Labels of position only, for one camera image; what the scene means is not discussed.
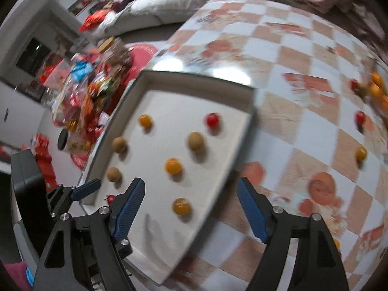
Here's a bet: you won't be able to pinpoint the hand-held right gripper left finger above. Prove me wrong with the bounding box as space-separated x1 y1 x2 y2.
32 177 146 291

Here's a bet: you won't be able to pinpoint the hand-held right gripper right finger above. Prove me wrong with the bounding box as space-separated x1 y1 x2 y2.
236 177 350 291

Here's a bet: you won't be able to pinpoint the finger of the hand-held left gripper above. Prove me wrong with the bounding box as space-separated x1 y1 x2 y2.
45 179 102 219

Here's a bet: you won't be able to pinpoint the brown longan fruit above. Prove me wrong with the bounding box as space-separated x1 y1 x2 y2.
112 137 128 154
106 167 122 183
187 131 206 154

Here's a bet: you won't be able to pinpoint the white rectangular tray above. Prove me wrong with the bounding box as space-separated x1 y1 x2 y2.
79 70 259 286

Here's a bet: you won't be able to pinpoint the red bags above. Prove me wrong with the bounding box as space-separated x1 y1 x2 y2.
30 133 59 190

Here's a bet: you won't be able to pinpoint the jar with black lid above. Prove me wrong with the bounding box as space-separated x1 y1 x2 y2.
57 129 92 154

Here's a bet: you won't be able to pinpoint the pile of snack packets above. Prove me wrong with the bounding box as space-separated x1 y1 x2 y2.
42 51 138 146

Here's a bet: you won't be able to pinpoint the jar with yellow lid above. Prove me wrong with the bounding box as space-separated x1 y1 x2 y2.
97 36 131 65

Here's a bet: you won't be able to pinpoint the red snack packet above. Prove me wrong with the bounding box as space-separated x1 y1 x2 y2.
79 9 113 33

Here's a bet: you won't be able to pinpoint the wall picture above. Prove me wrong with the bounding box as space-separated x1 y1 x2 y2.
68 0 98 16

